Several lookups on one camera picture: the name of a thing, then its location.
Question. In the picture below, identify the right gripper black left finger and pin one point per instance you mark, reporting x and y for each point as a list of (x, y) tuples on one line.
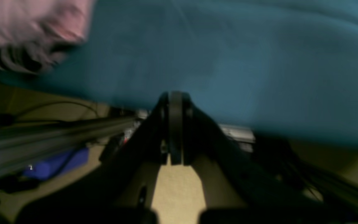
[(120, 190)]

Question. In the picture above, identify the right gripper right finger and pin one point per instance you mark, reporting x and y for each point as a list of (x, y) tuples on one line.
[(272, 185)]

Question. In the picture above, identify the pink T-shirt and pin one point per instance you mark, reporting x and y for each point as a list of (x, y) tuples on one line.
[(36, 35)]

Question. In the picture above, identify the blue object on floor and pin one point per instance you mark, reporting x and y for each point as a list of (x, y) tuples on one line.
[(57, 165)]

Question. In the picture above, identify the teal table cloth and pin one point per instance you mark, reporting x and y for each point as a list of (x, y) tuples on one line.
[(286, 67)]

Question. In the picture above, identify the aluminium frame rail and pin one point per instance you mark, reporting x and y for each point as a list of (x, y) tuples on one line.
[(22, 146)]

